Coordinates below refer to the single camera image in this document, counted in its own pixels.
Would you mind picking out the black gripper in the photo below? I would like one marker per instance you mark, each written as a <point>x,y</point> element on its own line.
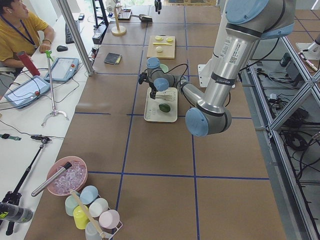
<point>153,90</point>

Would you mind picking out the white steamed bun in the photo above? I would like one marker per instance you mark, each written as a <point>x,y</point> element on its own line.
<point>159,49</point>

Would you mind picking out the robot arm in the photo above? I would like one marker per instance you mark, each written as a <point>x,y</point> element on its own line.
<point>245,22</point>
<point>158,6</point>

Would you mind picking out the light green bowl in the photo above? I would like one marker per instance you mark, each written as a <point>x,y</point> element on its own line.
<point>164,68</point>

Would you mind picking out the metal tube in bowl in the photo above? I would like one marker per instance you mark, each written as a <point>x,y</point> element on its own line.
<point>45,184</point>

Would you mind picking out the pink bowl with ice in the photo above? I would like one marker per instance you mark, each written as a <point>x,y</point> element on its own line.
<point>74,178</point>

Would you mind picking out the grey folded cloth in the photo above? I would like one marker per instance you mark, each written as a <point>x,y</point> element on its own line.
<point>112,58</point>

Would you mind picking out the yellow plastic knife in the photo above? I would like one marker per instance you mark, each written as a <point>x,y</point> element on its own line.
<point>162,44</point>

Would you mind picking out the beige bear serving tray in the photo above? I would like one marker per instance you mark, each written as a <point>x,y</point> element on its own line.
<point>152,112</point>

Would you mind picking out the wooden cutting board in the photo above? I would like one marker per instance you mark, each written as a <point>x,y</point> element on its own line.
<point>162,47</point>

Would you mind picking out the green avocado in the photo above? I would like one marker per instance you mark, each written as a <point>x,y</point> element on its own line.
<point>164,107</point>

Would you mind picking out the upper lemon slice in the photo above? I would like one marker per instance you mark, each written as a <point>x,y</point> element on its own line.
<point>159,38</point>

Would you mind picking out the wooden mug tree stand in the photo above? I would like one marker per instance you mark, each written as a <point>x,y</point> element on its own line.
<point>112,7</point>

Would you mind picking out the metal scoop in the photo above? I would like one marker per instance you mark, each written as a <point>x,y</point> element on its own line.
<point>143,18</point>

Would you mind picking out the black glass tray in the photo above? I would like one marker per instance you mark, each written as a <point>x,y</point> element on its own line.
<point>124,14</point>

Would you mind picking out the blue teach pendant far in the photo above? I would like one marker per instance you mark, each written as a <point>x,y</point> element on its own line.
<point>63,68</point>

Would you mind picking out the blue teach pendant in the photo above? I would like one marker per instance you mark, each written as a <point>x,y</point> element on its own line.
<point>27,92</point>
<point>63,68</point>

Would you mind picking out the computer mouse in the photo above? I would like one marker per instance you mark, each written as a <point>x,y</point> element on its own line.
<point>61,48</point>

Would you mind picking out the metal stand with green clip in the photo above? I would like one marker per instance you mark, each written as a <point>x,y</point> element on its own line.
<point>54,111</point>

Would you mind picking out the red cylinder bottle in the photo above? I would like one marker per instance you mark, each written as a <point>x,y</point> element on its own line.
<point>22,55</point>

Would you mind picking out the blue teach pendant near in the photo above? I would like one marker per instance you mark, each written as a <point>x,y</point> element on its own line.
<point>27,92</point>

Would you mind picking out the blue cup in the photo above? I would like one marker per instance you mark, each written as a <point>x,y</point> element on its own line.
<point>89,194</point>

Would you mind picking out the person in yellow shirt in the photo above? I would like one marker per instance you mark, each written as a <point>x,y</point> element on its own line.
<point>21,30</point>

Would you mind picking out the white cup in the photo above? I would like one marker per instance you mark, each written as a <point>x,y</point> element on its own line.
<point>98,206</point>

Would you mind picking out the green cup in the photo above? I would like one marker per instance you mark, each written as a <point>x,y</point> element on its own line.
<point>70,204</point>

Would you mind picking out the pink cup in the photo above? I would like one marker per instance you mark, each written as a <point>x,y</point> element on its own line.
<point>109,219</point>

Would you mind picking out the smart watch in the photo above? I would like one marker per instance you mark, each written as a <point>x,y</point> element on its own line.
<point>10,137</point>

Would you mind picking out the yellow cup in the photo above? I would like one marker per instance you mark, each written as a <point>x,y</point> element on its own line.
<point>80,218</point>

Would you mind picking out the wooden stick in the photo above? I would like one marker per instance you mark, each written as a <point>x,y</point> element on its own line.
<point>86,212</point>

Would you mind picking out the grey cup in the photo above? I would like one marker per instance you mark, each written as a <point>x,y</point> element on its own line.
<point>91,233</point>

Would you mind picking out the black tripod pole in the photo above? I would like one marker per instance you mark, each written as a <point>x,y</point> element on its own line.
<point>9,207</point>

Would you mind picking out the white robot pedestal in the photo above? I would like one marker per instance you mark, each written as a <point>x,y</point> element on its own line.
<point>221,35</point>

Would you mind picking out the aluminium frame post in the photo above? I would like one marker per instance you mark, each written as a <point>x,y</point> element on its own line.
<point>69,19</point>

